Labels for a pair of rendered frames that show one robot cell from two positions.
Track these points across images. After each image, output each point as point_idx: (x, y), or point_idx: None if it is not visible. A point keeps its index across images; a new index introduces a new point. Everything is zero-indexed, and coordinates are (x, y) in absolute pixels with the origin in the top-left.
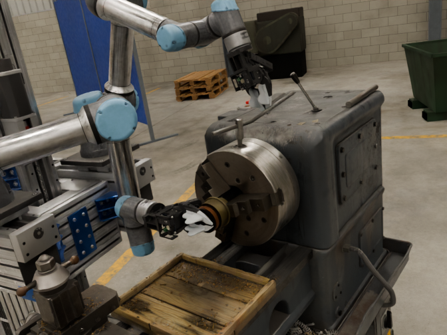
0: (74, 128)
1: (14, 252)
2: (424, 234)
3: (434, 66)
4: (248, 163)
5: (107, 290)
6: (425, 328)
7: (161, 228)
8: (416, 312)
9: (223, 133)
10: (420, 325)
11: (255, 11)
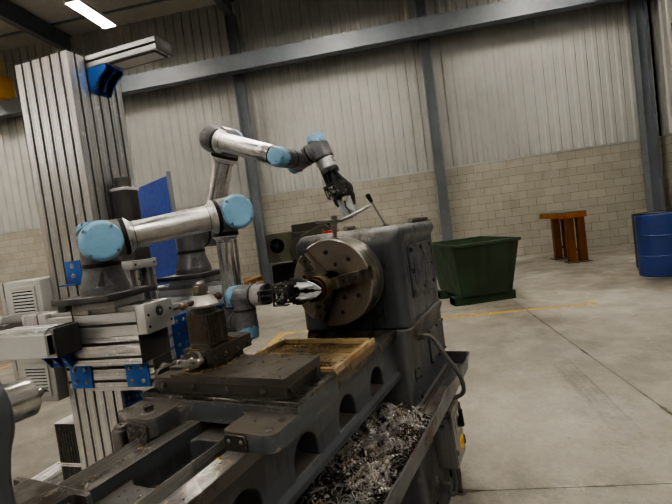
0: (203, 214)
1: (138, 324)
2: (472, 383)
3: (454, 256)
4: (344, 247)
5: (240, 332)
6: (490, 449)
7: (275, 298)
8: (479, 438)
9: (314, 242)
10: (485, 447)
11: (289, 225)
